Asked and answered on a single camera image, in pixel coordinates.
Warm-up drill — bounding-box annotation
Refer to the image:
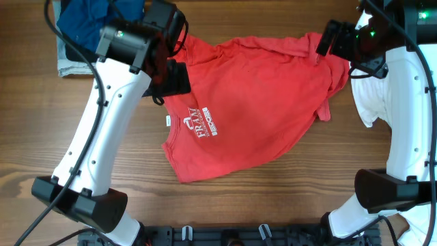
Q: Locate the red t-shirt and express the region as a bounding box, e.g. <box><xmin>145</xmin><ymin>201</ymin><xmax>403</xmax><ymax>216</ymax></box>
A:
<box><xmin>163</xmin><ymin>33</ymin><xmax>349</xmax><ymax>183</ymax></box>

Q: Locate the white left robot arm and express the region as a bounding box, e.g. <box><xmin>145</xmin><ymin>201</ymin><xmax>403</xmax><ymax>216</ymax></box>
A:
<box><xmin>31</xmin><ymin>1</ymin><xmax>191</xmax><ymax>245</ymax></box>

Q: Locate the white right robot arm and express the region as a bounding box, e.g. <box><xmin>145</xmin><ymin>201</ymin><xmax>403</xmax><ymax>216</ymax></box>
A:
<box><xmin>317</xmin><ymin>1</ymin><xmax>436</xmax><ymax>245</ymax></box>

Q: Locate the white garment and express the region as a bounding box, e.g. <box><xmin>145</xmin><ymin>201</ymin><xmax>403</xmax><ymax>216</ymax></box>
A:
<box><xmin>350</xmin><ymin>10</ymin><xmax>437</xmax><ymax>246</ymax></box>

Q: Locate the black folded garment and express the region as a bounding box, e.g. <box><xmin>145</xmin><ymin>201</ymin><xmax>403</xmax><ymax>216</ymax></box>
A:
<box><xmin>60</xmin><ymin>0</ymin><xmax>98</xmax><ymax>62</ymax></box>

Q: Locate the light grey folded garment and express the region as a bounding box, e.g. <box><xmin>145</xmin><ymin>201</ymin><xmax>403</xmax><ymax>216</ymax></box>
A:
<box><xmin>52</xmin><ymin>1</ymin><xmax>92</xmax><ymax>77</ymax></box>

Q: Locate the blue shirt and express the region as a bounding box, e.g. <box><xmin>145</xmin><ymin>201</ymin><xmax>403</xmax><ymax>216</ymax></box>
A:
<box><xmin>57</xmin><ymin>0</ymin><xmax>145</xmax><ymax>52</ymax></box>

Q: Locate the white clip on rail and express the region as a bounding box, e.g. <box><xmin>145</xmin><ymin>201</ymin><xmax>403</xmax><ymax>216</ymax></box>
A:
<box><xmin>181</xmin><ymin>225</ymin><xmax>193</xmax><ymax>241</ymax></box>
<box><xmin>258</xmin><ymin>223</ymin><xmax>272</xmax><ymax>241</ymax></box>

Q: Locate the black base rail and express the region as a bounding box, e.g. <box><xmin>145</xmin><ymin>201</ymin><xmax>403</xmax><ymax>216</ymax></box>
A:
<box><xmin>77</xmin><ymin>223</ymin><xmax>382</xmax><ymax>246</ymax></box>

